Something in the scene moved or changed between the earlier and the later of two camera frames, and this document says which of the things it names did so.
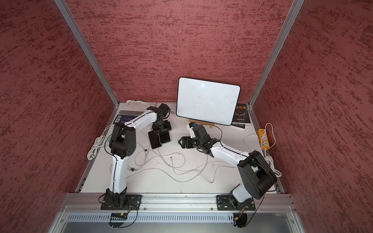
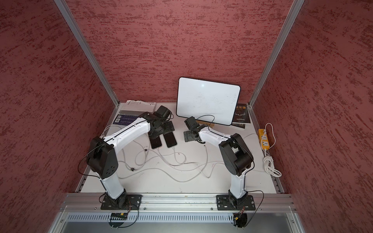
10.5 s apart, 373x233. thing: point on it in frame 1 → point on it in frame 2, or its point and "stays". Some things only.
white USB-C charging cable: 190,173 → 171,165
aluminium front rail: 74,203 stays
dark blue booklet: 122,119 stays
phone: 154,139 stays
